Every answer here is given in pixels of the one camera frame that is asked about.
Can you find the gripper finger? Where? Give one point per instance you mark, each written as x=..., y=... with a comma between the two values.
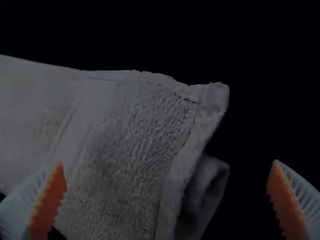
x=30, y=207
x=297, y=205

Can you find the black mat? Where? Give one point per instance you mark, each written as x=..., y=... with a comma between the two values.
x=250, y=50

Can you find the pale towel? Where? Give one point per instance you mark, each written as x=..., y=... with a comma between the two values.
x=125, y=137

